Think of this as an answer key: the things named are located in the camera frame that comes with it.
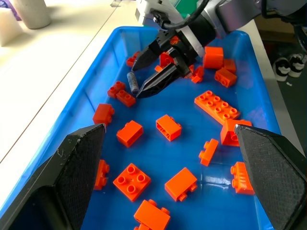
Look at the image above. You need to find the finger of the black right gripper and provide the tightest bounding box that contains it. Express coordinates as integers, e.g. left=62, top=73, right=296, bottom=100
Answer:
left=136, top=62, right=185, bottom=99
left=131, top=46, right=161, bottom=72

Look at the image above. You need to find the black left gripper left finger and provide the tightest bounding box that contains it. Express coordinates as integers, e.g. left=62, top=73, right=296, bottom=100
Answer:
left=0, top=123, right=107, bottom=230

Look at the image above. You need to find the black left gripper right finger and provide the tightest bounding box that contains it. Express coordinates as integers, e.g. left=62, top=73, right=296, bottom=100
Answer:
left=234, top=124, right=307, bottom=230

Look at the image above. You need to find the dark cylindrical battery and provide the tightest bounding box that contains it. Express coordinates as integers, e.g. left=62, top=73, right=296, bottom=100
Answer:
left=126, top=71, right=140, bottom=95

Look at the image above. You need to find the green plastic bin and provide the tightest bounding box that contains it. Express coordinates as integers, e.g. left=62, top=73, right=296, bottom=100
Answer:
left=173, top=0, right=201, bottom=19

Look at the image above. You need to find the blue plastic bin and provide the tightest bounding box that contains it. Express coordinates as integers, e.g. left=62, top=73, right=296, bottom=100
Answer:
left=0, top=25, right=300, bottom=230

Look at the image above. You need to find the orange toy brick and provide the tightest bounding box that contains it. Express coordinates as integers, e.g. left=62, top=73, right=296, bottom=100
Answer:
left=164, top=167, right=198, bottom=202
left=107, top=80, right=127, bottom=98
left=133, top=198, right=171, bottom=230
left=203, top=46, right=224, bottom=69
left=154, top=52, right=175, bottom=73
left=220, top=119, right=252, bottom=147
left=214, top=68, right=238, bottom=89
left=223, top=58, right=237, bottom=74
left=93, top=159, right=110, bottom=191
left=230, top=161, right=255, bottom=195
left=191, top=65, right=205, bottom=84
left=116, top=90, right=137, bottom=108
left=93, top=103, right=115, bottom=126
left=116, top=120, right=144, bottom=148
left=198, top=138, right=219, bottom=167
left=126, top=51, right=141, bottom=68
left=155, top=114, right=182, bottom=142

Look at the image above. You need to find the long orange eight-stud plate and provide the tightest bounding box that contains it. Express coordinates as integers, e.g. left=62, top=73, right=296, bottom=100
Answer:
left=194, top=90, right=241, bottom=126

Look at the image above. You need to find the orange four-stud square brick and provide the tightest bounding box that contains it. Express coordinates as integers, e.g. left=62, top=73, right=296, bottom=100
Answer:
left=112, top=163, right=152, bottom=202

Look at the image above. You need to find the black and white shoe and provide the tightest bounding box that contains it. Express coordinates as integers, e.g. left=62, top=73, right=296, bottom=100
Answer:
left=287, top=53, right=307, bottom=78
left=272, top=57, right=292, bottom=82

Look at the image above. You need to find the grey cylindrical container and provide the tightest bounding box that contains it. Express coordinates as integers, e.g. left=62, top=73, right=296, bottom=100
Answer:
left=12, top=0, right=52, bottom=30

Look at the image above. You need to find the white foam block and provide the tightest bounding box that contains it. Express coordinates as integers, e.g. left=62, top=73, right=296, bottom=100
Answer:
left=0, top=8, right=24, bottom=47

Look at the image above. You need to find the purple object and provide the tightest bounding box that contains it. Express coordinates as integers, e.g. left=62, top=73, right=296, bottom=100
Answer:
left=0, top=0, right=23, bottom=21

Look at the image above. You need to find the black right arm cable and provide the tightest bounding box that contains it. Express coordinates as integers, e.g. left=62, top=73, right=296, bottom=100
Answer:
left=153, top=0, right=213, bottom=31

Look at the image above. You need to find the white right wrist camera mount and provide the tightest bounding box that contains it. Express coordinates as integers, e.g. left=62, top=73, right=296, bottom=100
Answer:
left=135, top=0, right=205, bottom=58

